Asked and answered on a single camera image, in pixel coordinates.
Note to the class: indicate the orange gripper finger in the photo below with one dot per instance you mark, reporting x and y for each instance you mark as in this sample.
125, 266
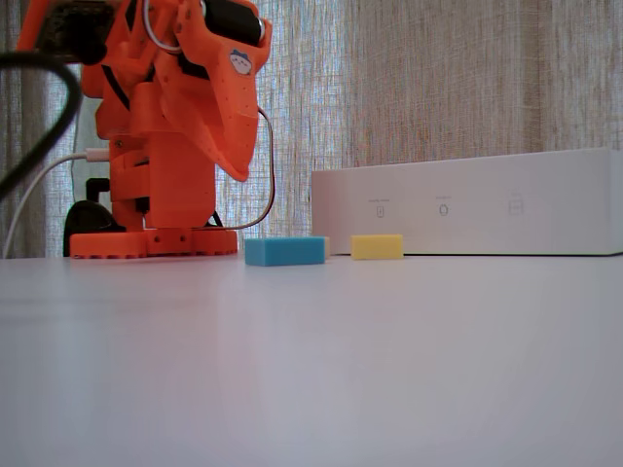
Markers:
151, 109
229, 121

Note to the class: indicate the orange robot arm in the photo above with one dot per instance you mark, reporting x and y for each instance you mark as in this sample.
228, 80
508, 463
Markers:
180, 194

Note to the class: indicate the blue foam cuboid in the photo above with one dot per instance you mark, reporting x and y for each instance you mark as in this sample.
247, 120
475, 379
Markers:
284, 251

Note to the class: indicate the cream white foam cuboid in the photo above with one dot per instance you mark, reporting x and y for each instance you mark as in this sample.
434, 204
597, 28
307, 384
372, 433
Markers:
327, 246

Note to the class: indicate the yellow foam cuboid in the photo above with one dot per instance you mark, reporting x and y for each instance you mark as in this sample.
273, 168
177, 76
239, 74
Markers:
377, 247

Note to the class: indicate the white cardboard bin box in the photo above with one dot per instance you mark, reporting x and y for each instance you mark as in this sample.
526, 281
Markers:
487, 204

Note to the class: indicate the black table clamp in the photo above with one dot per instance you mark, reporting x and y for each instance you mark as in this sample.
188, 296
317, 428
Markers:
87, 219

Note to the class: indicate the beige woven curtain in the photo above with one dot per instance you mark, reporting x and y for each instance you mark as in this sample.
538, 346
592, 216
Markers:
438, 73

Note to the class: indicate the wrist camera on orange bracket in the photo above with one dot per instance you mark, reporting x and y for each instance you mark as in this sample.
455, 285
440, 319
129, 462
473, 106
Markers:
68, 29

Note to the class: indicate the orange robot base plate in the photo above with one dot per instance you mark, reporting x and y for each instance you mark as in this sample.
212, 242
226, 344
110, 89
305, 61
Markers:
146, 242

